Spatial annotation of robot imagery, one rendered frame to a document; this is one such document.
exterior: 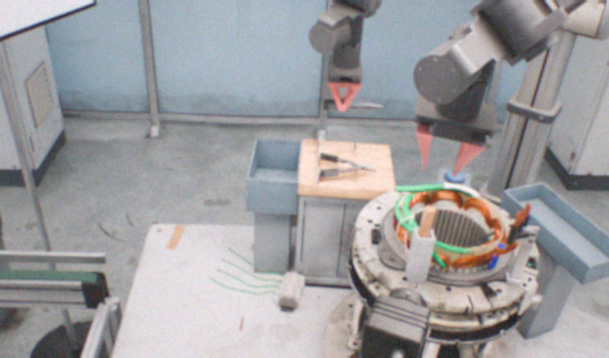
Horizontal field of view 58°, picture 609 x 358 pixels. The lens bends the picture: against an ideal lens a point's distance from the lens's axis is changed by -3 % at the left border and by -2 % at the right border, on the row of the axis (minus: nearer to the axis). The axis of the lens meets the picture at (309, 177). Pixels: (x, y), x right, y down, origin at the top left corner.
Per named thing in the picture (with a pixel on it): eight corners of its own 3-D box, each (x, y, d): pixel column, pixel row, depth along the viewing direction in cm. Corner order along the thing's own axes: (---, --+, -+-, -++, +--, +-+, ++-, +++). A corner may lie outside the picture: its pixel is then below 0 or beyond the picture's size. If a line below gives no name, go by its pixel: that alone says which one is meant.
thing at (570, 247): (581, 353, 117) (632, 254, 101) (542, 368, 114) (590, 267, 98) (508, 277, 136) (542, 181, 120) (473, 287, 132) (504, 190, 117)
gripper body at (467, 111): (492, 143, 69) (509, 91, 65) (411, 126, 71) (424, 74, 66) (492, 116, 74) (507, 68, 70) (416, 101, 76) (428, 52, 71)
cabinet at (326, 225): (294, 285, 130) (299, 195, 115) (298, 235, 145) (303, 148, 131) (377, 291, 130) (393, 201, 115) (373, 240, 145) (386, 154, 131)
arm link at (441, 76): (564, 35, 61) (516, -27, 61) (531, 69, 53) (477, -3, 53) (484, 89, 70) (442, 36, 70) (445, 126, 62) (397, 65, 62)
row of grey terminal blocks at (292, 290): (296, 314, 122) (297, 301, 120) (275, 309, 123) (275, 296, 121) (306, 283, 130) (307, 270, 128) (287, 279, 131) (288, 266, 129)
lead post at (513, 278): (520, 286, 88) (542, 230, 82) (505, 284, 89) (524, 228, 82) (519, 279, 90) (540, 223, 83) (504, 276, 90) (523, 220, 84)
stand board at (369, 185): (298, 195, 115) (298, 185, 114) (302, 147, 131) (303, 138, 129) (394, 202, 115) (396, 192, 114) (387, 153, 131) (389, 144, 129)
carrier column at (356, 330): (349, 341, 114) (361, 267, 103) (349, 332, 116) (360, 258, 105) (361, 342, 114) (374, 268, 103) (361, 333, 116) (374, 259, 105)
